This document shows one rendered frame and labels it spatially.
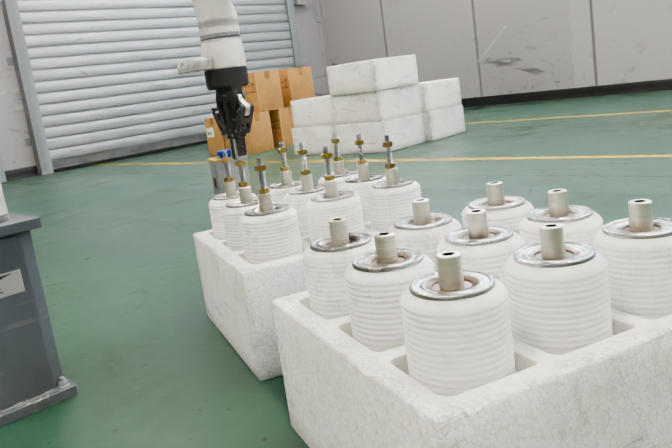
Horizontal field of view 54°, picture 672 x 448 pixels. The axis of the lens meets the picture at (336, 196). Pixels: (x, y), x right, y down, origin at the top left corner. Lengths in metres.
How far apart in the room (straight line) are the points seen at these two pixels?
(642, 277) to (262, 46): 7.11
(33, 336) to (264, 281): 0.38
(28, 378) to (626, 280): 0.89
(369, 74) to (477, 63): 3.21
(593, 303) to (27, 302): 0.84
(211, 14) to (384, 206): 0.44
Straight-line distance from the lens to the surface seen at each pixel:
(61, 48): 6.53
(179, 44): 7.07
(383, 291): 0.66
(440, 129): 4.25
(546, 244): 0.66
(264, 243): 1.06
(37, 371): 1.19
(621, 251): 0.71
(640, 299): 0.73
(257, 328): 1.05
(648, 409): 0.69
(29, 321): 1.16
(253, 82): 5.08
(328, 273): 0.77
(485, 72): 6.92
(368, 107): 3.91
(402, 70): 4.03
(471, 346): 0.57
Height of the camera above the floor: 0.44
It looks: 10 degrees down
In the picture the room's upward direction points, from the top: 8 degrees counter-clockwise
